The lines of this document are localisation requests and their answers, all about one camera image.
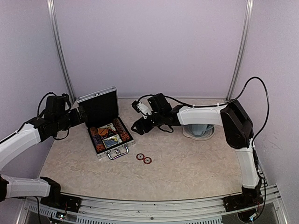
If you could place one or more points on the left aluminium corner post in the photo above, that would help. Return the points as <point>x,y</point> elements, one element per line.
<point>59,48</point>

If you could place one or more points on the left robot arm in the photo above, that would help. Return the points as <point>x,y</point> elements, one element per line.
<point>11,147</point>

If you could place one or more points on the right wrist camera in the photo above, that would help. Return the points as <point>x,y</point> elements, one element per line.
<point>139,107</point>

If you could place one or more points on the chip row right in case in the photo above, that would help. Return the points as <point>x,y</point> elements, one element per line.
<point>121,130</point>

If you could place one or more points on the blue playing card deck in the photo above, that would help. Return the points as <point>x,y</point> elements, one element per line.
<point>112,141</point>

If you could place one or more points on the aluminium corner post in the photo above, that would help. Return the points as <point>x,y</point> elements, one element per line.
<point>241,50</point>
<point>59,48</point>

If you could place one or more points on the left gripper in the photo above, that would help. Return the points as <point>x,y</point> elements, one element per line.
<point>76,120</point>

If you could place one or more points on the red card deck in case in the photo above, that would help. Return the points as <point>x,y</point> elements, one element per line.
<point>107,127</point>

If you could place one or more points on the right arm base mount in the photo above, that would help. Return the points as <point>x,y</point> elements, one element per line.
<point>241,201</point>

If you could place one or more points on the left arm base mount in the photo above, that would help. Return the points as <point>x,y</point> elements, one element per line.
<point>64,202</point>

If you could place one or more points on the chip row in case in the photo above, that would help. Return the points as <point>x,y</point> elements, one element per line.
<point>97,140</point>
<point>121,130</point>

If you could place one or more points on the orange round button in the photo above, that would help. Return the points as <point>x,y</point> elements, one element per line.
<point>102,132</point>

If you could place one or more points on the triangular all-in button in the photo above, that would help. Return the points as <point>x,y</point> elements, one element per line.
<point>110,132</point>

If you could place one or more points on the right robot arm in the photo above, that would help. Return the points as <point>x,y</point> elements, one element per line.
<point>231,117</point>

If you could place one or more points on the chip row left in case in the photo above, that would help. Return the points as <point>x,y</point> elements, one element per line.
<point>97,140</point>

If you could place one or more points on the aluminium poker case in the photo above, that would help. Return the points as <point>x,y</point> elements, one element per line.
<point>101,108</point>

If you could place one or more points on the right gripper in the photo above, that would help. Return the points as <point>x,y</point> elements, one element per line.
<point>138,123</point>

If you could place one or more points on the right aluminium corner post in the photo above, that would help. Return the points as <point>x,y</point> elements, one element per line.
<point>241,50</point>

